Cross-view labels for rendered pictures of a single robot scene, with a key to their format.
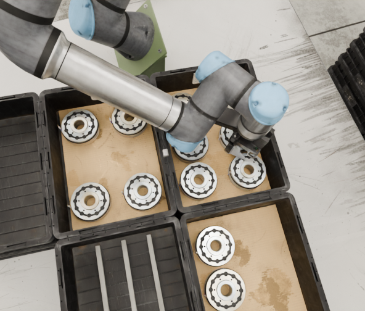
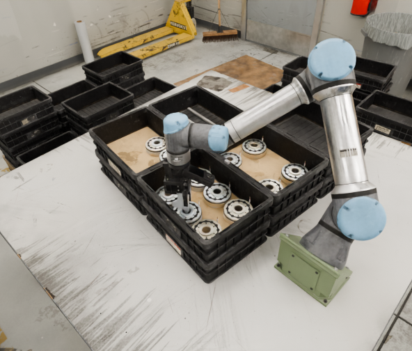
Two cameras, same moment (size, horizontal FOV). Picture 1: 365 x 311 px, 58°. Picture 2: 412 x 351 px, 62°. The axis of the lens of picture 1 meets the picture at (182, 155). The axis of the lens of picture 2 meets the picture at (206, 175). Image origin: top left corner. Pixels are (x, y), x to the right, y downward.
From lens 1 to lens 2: 122 cm
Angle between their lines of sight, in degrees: 65
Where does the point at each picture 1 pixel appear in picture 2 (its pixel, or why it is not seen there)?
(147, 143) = not seen: hidden behind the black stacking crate
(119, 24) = (328, 214)
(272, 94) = (175, 118)
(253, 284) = (141, 155)
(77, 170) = (275, 159)
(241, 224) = not seen: hidden behind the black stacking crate
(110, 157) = (263, 172)
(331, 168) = (93, 267)
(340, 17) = not seen: outside the picture
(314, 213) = (104, 229)
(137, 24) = (320, 234)
